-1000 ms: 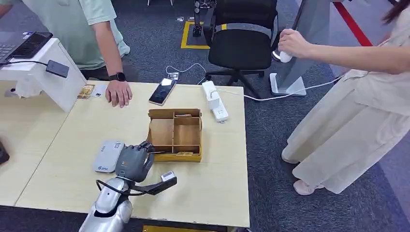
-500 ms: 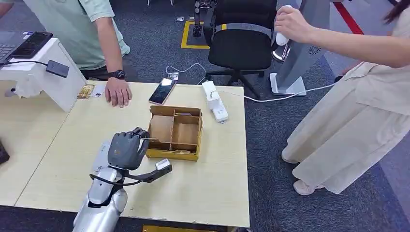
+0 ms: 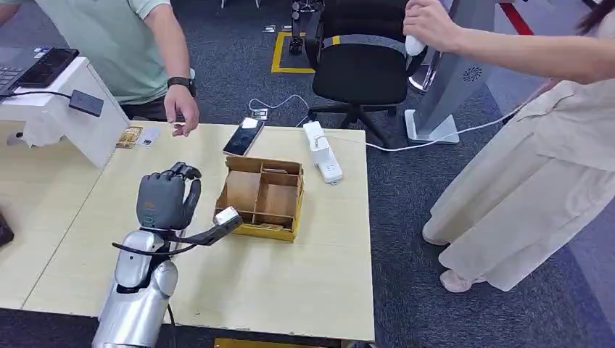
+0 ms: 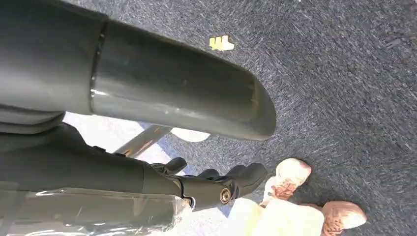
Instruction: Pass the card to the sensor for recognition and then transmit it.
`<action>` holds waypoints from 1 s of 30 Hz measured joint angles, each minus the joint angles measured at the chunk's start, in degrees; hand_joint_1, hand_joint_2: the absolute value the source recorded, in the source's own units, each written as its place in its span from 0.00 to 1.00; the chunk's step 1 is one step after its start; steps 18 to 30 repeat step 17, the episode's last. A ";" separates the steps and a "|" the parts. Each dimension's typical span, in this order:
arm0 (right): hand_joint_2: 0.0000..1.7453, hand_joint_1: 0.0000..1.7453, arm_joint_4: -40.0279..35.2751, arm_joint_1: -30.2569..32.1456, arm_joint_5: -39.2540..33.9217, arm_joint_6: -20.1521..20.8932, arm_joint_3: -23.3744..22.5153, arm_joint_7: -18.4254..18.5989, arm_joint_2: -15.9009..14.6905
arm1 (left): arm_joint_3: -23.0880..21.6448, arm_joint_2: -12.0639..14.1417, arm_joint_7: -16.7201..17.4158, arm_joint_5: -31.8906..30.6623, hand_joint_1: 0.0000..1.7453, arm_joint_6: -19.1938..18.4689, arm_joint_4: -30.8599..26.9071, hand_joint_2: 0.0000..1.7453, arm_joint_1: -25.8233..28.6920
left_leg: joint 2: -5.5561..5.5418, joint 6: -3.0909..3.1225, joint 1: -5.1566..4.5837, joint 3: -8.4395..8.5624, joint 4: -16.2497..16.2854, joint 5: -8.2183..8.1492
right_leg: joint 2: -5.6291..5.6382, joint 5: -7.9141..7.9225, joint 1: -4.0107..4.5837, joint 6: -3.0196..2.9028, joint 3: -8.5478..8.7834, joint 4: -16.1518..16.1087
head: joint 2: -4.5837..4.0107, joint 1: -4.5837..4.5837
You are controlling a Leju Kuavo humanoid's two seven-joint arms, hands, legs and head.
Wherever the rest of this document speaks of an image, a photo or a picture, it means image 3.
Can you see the black office chair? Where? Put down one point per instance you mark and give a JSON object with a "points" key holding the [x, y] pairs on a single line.
{"points": [[360, 72]]}

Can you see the grey pedestal stand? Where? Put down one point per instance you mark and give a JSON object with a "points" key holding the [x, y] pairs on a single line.
{"points": [[432, 127]]}

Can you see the black adapter box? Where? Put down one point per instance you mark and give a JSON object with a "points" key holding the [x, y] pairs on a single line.
{"points": [[86, 103]]}

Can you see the black object at desk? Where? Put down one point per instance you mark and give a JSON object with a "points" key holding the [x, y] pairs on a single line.
{"points": [[6, 233]]}

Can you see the black smartphone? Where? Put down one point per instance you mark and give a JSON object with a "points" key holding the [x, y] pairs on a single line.
{"points": [[243, 137]]}

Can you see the pale shoe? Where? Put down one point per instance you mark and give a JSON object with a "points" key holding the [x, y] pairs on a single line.
{"points": [[456, 282]]}

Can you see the white charger plug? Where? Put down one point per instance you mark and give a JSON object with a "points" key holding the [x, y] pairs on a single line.
{"points": [[260, 115]]}

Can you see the black camera bracket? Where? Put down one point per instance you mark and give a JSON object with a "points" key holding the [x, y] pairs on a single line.
{"points": [[206, 238]]}

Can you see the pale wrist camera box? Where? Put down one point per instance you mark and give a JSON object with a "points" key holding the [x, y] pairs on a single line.
{"points": [[227, 217]]}

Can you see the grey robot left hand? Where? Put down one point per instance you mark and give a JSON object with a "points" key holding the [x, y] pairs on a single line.
{"points": [[163, 201]]}

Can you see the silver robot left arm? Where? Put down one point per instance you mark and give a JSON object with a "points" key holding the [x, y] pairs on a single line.
{"points": [[129, 317]]}

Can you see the grey laptop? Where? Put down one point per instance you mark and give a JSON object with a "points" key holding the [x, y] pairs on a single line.
{"points": [[9, 74]]}

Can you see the wooden compartment box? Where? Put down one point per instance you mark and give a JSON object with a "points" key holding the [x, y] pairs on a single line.
{"points": [[242, 192]]}

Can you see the yellow-brown card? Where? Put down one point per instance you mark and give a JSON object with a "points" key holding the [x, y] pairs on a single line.
{"points": [[129, 137]]}

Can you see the black wristwatch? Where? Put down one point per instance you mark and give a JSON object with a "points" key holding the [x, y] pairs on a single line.
{"points": [[178, 81]]}

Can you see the white handheld controller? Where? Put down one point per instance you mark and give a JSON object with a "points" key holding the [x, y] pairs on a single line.
{"points": [[414, 47]]}

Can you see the person in beige clothes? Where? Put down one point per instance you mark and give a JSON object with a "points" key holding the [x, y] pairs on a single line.
{"points": [[538, 192]]}

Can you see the person's hand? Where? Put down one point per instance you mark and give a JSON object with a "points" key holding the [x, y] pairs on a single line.
{"points": [[430, 21], [180, 108]]}

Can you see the white power strip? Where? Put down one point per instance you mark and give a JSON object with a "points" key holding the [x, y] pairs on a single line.
{"points": [[323, 152]]}

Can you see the black tripod device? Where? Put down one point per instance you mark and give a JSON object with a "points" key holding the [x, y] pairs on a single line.
{"points": [[297, 33]]}

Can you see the white desk riser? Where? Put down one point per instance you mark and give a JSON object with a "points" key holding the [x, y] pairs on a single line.
{"points": [[72, 125]]}

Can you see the person in green shirt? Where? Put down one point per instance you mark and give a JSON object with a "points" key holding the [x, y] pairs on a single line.
{"points": [[96, 48]]}

